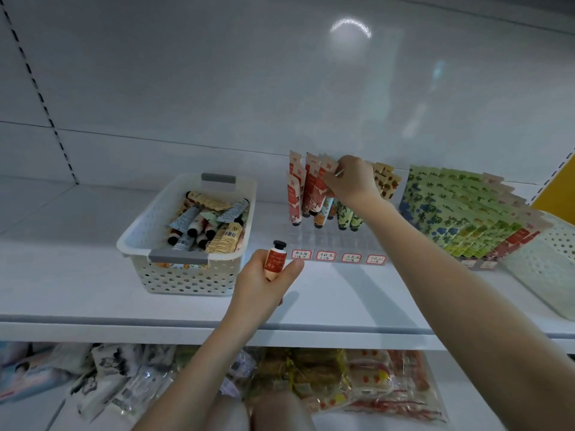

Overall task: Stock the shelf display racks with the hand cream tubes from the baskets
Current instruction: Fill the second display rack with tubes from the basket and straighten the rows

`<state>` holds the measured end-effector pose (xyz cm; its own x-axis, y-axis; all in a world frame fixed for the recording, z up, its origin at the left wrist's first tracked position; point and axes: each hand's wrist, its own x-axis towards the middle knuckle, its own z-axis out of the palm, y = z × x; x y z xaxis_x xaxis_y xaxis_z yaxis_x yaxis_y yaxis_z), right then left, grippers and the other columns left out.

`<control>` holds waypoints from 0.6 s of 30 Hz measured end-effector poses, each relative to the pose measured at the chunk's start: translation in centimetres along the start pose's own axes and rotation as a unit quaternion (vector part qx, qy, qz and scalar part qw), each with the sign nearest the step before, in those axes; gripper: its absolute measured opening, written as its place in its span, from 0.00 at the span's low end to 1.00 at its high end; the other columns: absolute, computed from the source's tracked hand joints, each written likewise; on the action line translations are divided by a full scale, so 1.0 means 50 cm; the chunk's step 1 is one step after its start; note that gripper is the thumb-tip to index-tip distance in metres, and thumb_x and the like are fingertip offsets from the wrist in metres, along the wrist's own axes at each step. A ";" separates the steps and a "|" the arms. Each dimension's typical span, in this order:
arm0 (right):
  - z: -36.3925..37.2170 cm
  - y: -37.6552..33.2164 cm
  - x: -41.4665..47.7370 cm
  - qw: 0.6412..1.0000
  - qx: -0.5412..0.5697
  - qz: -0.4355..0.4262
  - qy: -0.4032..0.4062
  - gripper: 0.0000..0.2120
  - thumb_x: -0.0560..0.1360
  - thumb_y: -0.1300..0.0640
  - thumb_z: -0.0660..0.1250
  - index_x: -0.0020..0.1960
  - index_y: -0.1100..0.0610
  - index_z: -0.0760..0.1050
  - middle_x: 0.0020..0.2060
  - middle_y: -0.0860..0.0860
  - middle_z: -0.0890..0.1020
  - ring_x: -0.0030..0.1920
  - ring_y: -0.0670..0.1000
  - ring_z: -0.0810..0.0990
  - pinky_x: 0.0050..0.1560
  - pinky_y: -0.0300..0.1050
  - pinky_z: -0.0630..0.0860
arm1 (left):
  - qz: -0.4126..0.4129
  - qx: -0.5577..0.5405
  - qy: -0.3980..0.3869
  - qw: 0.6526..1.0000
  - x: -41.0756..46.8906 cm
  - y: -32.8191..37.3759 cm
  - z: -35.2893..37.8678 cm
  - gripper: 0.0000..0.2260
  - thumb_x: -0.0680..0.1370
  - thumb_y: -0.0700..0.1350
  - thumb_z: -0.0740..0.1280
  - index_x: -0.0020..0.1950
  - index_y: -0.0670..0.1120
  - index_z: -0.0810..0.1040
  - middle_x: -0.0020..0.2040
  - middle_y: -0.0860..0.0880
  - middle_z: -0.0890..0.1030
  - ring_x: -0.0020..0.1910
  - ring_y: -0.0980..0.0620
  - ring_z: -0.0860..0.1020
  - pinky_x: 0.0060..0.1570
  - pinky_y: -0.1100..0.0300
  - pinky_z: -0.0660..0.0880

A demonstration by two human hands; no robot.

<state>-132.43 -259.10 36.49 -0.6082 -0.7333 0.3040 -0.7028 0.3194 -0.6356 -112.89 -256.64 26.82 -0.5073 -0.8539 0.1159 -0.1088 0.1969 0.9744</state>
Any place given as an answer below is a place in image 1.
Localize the person's right hand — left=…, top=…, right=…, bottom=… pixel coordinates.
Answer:
left=323, top=155, right=383, bottom=216

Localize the person's left hand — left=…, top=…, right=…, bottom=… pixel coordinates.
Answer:
left=226, top=249, right=305, bottom=336

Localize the orange sunflower hand cream tube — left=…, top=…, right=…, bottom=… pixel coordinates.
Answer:
left=263, top=239, right=289, bottom=277

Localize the white perforated plastic basket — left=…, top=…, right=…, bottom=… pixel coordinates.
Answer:
left=117, top=172, right=258, bottom=296
left=525, top=211, right=575, bottom=321

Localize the pile of pale hand cream tubes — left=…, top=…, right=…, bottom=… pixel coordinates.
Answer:
left=166, top=190, right=251, bottom=257

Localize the row of hand cream tubes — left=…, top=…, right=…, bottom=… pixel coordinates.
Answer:
left=287, top=150, right=553, bottom=261

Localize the white metal shelf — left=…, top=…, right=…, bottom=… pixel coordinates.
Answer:
left=0, top=0, right=575, bottom=431

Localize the person's right forearm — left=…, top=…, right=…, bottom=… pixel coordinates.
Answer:
left=358, top=202, right=575, bottom=431

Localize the person's left forearm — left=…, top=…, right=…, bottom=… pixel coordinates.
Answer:
left=135, top=318, right=275, bottom=431

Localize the person's right leg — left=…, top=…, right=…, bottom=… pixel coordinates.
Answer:
left=252, top=390, right=317, bottom=431

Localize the person's leg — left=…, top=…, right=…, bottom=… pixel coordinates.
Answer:
left=252, top=390, right=317, bottom=431
left=202, top=399, right=253, bottom=431

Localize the person's left leg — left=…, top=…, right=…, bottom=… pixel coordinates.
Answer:
left=202, top=399, right=253, bottom=431

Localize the clear divider tray with labels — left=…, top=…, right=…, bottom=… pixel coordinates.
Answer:
left=289, top=249, right=500, bottom=270

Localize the pile of snack packets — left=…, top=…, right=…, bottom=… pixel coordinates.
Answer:
left=0, top=341, right=450, bottom=431

